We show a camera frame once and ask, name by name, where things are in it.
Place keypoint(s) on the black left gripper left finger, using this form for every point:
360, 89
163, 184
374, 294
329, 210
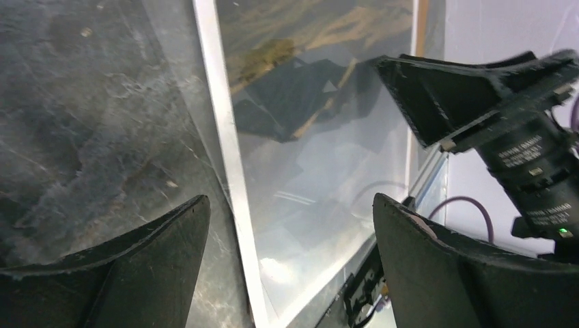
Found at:
143, 278

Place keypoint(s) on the landscape photo print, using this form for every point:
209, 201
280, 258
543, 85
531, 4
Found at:
316, 136

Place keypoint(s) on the clear acrylic sheet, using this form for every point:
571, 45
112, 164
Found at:
190, 113

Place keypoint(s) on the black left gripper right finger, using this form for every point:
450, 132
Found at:
440, 278

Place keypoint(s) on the brown cardboard backing board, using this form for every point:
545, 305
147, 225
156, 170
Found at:
421, 9

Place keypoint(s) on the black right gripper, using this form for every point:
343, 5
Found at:
498, 109

